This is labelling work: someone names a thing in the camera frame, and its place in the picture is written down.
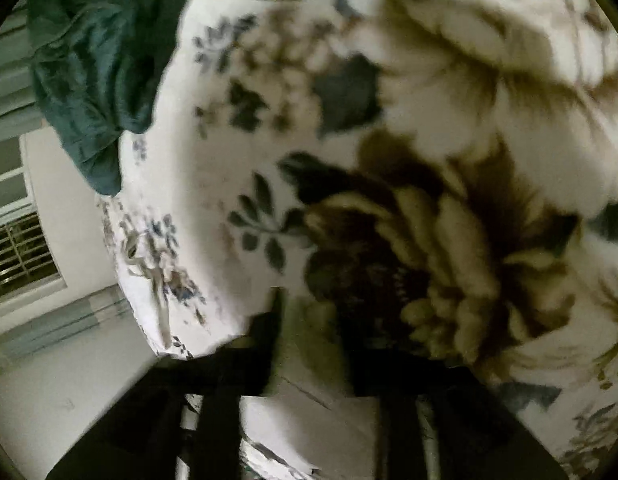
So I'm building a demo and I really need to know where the barred window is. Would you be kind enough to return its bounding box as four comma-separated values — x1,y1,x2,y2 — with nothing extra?
0,138,66,308

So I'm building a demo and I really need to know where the floral bed cover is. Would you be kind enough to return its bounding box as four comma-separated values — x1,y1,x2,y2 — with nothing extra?
100,0,618,479

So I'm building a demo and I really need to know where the dark green fleece blanket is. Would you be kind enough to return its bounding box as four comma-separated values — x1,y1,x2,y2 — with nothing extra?
27,0,187,196

